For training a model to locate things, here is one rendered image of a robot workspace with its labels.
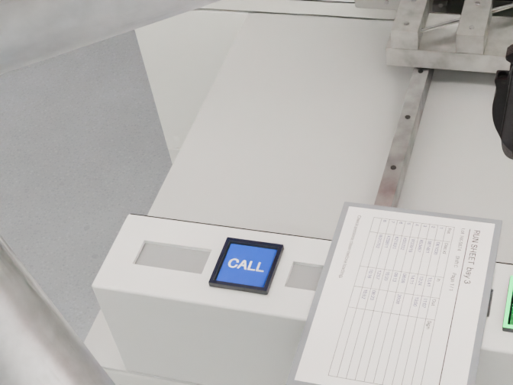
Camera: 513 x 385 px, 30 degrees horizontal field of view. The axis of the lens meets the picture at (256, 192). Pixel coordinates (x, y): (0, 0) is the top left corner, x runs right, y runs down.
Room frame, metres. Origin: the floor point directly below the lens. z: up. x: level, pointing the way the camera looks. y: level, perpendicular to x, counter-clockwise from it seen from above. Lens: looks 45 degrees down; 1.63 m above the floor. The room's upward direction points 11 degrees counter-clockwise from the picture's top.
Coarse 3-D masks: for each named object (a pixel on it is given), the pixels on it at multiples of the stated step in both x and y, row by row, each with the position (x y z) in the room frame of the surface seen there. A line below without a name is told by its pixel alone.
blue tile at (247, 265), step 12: (228, 252) 0.60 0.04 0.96; (240, 252) 0.59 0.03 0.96; (252, 252) 0.59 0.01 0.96; (264, 252) 0.59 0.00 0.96; (228, 264) 0.58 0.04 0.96; (240, 264) 0.58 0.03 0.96; (252, 264) 0.58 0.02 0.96; (264, 264) 0.57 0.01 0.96; (228, 276) 0.57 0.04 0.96; (240, 276) 0.57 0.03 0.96; (252, 276) 0.56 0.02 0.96; (264, 276) 0.56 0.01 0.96
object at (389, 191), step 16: (416, 80) 0.92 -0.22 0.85; (416, 96) 0.89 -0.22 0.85; (416, 112) 0.86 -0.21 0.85; (400, 128) 0.84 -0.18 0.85; (416, 128) 0.86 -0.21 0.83; (400, 144) 0.81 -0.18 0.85; (400, 160) 0.79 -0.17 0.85; (384, 176) 0.77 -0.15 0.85; (400, 176) 0.77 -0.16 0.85; (384, 192) 0.74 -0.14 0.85; (400, 192) 0.76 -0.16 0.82
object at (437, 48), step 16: (432, 16) 1.01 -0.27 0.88; (448, 16) 1.00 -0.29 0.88; (432, 32) 0.97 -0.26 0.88; (448, 32) 0.97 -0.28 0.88; (496, 32) 0.95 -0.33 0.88; (512, 32) 0.94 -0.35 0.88; (432, 48) 0.94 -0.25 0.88; (448, 48) 0.94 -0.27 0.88; (496, 48) 0.92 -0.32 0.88; (400, 64) 0.95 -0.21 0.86; (416, 64) 0.94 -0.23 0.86; (432, 64) 0.94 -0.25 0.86; (448, 64) 0.93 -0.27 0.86; (464, 64) 0.92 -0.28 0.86; (480, 64) 0.91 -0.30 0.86; (496, 64) 0.90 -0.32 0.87
